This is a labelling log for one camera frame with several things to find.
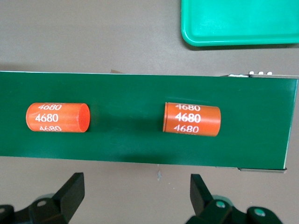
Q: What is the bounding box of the green plastic tray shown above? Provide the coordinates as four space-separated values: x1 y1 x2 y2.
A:
180 0 299 47

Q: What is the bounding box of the green conveyor belt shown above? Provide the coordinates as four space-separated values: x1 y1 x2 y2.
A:
0 70 299 174

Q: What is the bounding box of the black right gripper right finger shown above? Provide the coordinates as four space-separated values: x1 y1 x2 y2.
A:
186 174 283 224

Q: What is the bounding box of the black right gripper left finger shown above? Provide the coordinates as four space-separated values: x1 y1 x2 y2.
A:
0 172 85 224

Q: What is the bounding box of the orange 4680 cylinder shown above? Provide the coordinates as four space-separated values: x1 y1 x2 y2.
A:
162 102 222 138
25 102 91 133

